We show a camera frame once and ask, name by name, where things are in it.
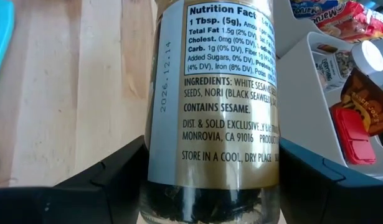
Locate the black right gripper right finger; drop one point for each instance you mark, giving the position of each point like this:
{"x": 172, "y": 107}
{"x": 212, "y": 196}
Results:
{"x": 328, "y": 193}

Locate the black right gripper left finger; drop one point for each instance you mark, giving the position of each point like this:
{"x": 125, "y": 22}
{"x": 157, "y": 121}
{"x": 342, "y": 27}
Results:
{"x": 101, "y": 193}

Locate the brown snack pouch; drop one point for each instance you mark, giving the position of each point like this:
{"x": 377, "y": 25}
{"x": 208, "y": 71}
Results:
{"x": 370, "y": 105}

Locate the grey-lidded white-label spice jar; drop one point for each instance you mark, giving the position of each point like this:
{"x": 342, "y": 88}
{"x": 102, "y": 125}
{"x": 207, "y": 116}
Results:
{"x": 347, "y": 62}

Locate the gold-lidded spice jar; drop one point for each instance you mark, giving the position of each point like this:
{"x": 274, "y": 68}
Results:
{"x": 216, "y": 109}

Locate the red orange ramen pack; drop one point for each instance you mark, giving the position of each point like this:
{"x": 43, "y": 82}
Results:
{"x": 350, "y": 20}

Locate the blue yellow ramen pack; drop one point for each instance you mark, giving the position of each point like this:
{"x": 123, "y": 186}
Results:
{"x": 312, "y": 7}

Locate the light grey plastic bin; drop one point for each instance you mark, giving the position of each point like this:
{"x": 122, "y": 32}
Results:
{"x": 303, "y": 109}
{"x": 287, "y": 31}

